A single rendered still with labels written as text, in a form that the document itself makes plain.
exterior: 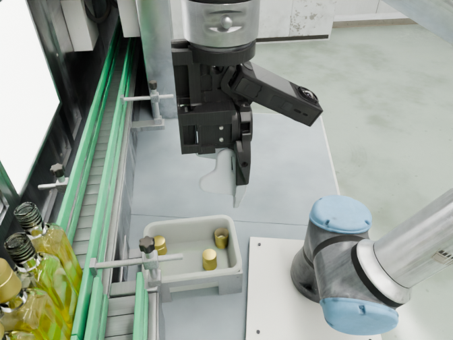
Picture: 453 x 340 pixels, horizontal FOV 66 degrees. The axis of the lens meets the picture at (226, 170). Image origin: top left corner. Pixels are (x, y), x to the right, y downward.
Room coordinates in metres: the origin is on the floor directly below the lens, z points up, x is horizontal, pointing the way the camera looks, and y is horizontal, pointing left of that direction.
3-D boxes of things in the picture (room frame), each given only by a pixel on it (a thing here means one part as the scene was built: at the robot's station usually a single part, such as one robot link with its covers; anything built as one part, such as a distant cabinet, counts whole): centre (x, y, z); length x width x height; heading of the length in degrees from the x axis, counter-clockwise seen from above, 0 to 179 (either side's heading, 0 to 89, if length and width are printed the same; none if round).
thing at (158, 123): (1.03, 0.26, 0.90); 0.17 x 0.05 x 0.22; 98
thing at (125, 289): (0.39, 0.18, 0.85); 0.09 x 0.04 x 0.07; 98
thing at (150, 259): (0.40, 0.17, 0.95); 0.17 x 0.03 x 0.12; 98
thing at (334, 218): (0.48, -0.23, 0.94); 0.13 x 0.12 x 0.14; 178
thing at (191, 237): (0.52, 0.08, 0.80); 0.22 x 0.17 x 0.09; 98
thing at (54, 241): (0.35, 0.29, 0.99); 0.06 x 0.06 x 0.21; 9
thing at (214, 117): (0.36, 0.01, 1.32); 0.09 x 0.08 x 0.12; 98
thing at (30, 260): (0.29, 0.28, 1.12); 0.03 x 0.03 x 0.05
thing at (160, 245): (0.56, 0.17, 0.79); 0.04 x 0.04 x 0.04
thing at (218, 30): (0.35, 0.01, 1.40); 0.08 x 0.08 x 0.05
